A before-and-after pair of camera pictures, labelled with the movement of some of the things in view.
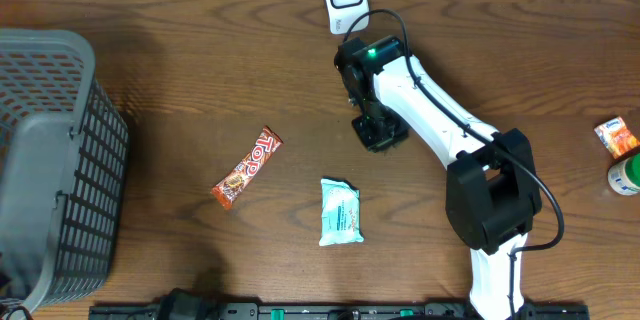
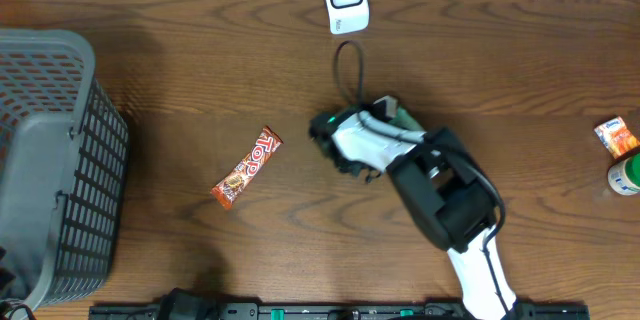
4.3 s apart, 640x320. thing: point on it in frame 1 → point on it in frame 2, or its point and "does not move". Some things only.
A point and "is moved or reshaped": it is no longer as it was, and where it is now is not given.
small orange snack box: [617, 137] does not move
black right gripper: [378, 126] → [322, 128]
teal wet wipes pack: [341, 212] is moved or reshaped
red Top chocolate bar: [225, 191] does not move
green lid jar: [624, 175] does not move
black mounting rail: [330, 312] does not move
